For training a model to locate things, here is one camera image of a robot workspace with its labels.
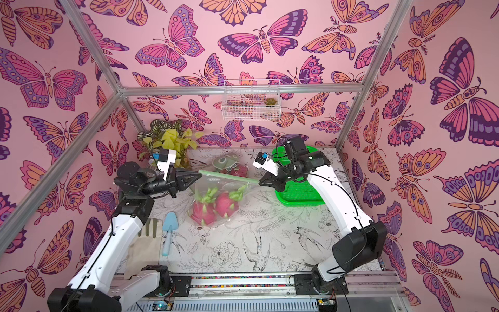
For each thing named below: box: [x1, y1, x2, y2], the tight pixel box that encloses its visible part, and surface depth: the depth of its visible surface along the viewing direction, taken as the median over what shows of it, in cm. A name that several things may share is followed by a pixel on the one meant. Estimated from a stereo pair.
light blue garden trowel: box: [161, 211, 179, 257], surface depth 91 cm
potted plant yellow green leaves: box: [137, 119, 197, 169], surface depth 96 cm
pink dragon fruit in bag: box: [190, 200, 218, 227], surface depth 77 cm
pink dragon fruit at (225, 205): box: [215, 191, 240, 219], surface depth 79 cm
